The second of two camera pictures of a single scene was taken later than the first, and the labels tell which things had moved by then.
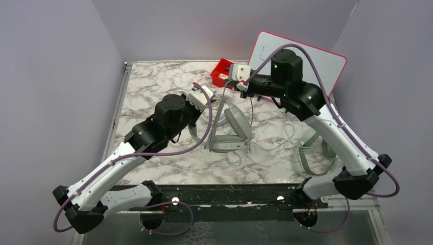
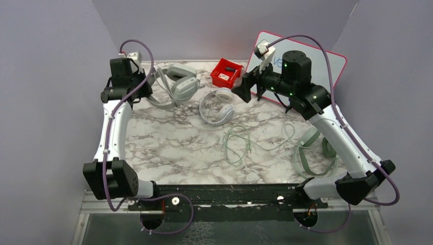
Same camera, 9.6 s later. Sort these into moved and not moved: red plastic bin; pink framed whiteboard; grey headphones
Moved: grey headphones
Not moved: pink framed whiteboard; red plastic bin
